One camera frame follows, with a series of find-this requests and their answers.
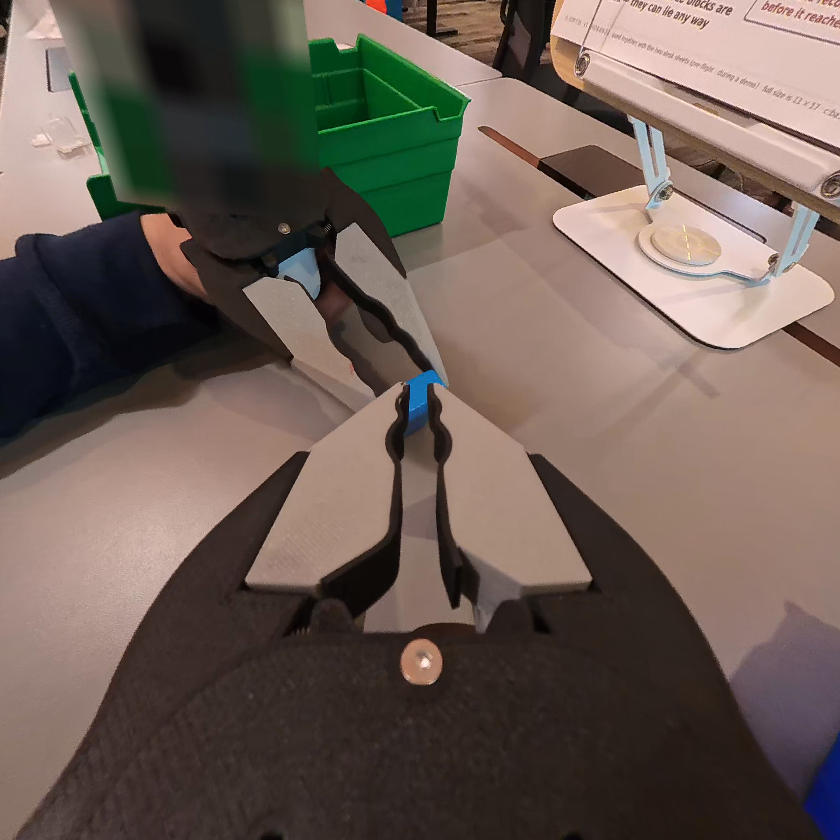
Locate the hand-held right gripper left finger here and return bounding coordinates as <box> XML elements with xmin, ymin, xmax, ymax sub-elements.
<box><xmin>244</xmin><ymin>382</ymin><xmax>406</xmax><ymax>618</ymax></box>

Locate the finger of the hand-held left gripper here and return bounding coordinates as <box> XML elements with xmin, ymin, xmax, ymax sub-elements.
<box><xmin>325</xmin><ymin>222</ymin><xmax>450</xmax><ymax>388</ymax></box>
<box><xmin>241</xmin><ymin>248</ymin><xmax>380</xmax><ymax>413</ymax></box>

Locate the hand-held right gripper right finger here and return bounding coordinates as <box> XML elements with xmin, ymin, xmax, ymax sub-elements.
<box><xmin>427</xmin><ymin>382</ymin><xmax>595</xmax><ymax>634</ymax></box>

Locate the green plastic bin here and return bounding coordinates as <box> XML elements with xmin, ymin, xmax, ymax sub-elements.
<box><xmin>69</xmin><ymin>33</ymin><xmax>472</xmax><ymax>238</ymax></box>

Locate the blue rectangular block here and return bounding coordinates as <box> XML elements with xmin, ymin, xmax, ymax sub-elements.
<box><xmin>402</xmin><ymin>371</ymin><xmax>442</xmax><ymax>438</ymax></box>

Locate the blue plastic bin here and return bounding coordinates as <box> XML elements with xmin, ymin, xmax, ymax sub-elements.
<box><xmin>804</xmin><ymin>735</ymin><xmax>840</xmax><ymax>840</ymax></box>

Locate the person's left forearm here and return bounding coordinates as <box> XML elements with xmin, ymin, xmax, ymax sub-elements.
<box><xmin>0</xmin><ymin>212</ymin><xmax>221</xmax><ymax>442</ymax></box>

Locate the person's left hand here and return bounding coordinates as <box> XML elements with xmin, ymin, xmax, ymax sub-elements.
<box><xmin>140</xmin><ymin>212</ymin><xmax>212</xmax><ymax>306</ymax></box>

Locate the wooden backing board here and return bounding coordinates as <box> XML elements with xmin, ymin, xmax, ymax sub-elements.
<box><xmin>550</xmin><ymin>33</ymin><xmax>840</xmax><ymax>225</ymax></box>

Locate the black office chair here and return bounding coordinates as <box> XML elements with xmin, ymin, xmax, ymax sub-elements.
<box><xmin>492</xmin><ymin>0</ymin><xmax>560</xmax><ymax>74</ymax></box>

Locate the white document stand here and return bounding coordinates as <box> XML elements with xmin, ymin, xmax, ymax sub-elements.
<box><xmin>551</xmin><ymin>39</ymin><xmax>840</xmax><ymax>350</ymax></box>

